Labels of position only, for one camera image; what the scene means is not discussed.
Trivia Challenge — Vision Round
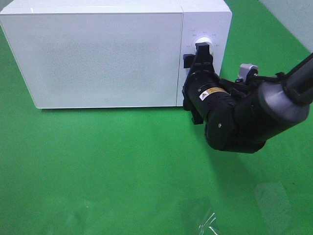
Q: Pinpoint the white dial knob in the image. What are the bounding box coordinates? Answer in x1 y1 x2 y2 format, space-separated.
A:
194 36 214 55

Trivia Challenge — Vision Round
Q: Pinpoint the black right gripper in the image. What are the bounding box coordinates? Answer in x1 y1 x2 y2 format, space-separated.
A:
182 43 219 125

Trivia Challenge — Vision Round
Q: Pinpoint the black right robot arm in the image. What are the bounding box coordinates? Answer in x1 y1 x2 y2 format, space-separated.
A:
182 42 313 153

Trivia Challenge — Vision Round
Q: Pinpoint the white microwave oven body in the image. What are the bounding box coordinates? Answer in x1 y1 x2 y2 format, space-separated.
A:
0 0 232 106

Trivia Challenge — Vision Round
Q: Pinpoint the white microwave door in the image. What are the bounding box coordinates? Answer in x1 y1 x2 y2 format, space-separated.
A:
0 13 182 109

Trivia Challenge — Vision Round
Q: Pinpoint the green table mat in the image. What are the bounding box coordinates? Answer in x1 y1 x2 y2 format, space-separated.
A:
0 0 313 235

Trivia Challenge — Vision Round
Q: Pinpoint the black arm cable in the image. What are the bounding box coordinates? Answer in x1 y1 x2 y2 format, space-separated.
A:
234 72 288 91

